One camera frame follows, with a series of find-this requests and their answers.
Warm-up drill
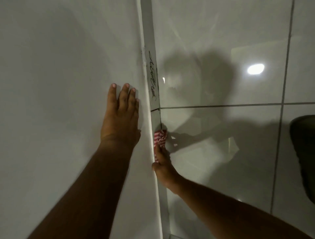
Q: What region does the person's left forearm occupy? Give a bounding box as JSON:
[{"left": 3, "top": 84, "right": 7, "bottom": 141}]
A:
[{"left": 27, "top": 140, "right": 135, "bottom": 239}]

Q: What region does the grey baseboard strip with scribbles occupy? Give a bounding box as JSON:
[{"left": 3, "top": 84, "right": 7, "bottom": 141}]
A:
[{"left": 137, "top": 0, "right": 172, "bottom": 239}]

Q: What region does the person's dark trouser leg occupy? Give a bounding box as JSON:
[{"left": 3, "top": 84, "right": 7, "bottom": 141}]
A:
[{"left": 289, "top": 114, "right": 315, "bottom": 205}]

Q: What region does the person's right hand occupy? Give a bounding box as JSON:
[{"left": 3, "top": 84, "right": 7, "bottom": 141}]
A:
[{"left": 152, "top": 145, "right": 184, "bottom": 195}]

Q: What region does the person's right forearm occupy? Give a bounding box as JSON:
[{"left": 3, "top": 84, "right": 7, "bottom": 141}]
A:
[{"left": 172, "top": 176, "right": 313, "bottom": 239}]

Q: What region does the person's left hand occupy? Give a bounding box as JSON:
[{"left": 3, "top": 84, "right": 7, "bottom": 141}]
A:
[{"left": 100, "top": 83, "right": 142, "bottom": 150}]

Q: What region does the red white striped cloth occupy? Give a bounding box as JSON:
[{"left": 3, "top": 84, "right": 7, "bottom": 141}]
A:
[{"left": 153, "top": 128, "right": 169, "bottom": 163}]

